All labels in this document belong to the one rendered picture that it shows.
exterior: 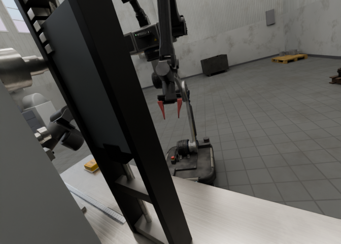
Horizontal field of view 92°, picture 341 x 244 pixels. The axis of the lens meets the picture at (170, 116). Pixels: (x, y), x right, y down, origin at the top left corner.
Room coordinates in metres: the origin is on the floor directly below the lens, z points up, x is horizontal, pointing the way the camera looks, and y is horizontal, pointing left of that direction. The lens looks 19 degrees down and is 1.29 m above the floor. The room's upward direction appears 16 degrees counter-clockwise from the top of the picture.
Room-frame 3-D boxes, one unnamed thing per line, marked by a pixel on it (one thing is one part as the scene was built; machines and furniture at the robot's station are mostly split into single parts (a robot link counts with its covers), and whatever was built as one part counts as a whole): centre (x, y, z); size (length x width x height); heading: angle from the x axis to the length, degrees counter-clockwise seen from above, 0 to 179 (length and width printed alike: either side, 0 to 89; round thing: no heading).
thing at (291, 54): (5.95, -4.68, 0.15); 1.09 x 0.74 x 0.30; 164
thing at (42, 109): (6.34, 4.57, 0.68); 0.69 x 0.59 x 1.36; 164
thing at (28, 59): (0.34, 0.20, 1.34); 0.06 x 0.03 x 0.03; 140
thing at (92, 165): (0.72, 0.42, 0.91); 0.07 x 0.07 x 0.02; 50
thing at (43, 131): (0.47, 0.37, 1.18); 0.04 x 0.02 x 0.04; 50
